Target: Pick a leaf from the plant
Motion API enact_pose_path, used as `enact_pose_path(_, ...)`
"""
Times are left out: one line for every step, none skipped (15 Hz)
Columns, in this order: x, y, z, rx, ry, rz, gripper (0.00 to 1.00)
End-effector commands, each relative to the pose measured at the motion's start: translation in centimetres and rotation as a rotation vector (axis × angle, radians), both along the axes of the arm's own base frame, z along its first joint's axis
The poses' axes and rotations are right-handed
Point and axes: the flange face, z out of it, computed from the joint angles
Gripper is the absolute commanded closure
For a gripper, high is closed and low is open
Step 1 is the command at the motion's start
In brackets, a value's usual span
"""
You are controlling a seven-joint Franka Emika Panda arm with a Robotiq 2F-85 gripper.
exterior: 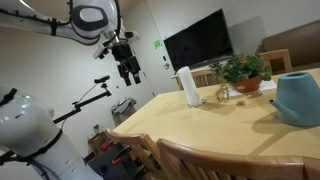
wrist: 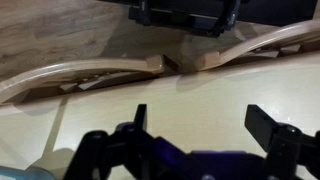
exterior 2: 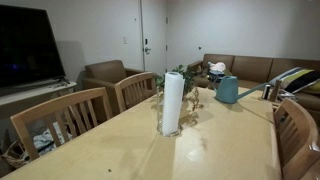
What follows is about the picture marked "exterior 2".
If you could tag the green potted plant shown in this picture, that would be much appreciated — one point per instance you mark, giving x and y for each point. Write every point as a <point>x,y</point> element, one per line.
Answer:
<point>190,92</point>

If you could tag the white paper towel roll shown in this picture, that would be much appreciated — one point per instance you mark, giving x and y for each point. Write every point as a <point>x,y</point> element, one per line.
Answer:
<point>173,91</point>

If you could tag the far left wooden chair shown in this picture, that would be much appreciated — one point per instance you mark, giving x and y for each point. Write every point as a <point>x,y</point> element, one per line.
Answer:
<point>135,89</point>

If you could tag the wooden chair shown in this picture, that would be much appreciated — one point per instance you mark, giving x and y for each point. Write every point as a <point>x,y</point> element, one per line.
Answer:
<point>297,137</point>
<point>75,113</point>
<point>135,89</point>

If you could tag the metal paper towel holder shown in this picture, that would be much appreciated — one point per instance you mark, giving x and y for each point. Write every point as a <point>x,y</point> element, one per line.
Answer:
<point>168,113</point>

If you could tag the brown leather armchair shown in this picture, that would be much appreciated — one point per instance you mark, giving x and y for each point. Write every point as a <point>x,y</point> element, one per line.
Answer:
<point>107,74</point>

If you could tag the pink white cloth bundle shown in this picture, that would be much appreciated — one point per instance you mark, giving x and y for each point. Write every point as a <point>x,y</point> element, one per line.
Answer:
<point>219,66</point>

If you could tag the teal watering can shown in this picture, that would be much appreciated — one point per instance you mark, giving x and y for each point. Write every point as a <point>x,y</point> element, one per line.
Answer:
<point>227,92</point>

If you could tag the white door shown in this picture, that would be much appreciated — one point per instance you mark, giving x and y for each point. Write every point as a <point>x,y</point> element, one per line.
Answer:
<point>153,26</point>

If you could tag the brown leather sofa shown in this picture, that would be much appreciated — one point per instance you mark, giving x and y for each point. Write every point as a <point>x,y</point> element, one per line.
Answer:
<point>252,71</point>

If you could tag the near left wooden chair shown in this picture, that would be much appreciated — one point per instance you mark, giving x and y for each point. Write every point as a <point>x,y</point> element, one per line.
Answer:
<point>75,113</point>

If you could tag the small dark cylinder can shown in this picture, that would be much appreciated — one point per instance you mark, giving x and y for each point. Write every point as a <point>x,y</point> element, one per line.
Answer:
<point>266,91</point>

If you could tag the white tv stand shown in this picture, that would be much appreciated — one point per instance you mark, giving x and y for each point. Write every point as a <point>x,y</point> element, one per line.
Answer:
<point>4,100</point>

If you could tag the black flat screen television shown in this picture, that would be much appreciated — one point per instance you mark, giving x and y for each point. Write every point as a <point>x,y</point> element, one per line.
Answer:
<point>28,50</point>

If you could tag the striped throw pillow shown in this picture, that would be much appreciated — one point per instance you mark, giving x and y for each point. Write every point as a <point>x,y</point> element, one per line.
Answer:
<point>299,79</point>

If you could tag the right wooden chair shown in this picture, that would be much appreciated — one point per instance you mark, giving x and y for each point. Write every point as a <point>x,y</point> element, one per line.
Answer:
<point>297,137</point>

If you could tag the wicker basket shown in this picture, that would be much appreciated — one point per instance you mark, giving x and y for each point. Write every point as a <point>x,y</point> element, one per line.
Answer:
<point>15,155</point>

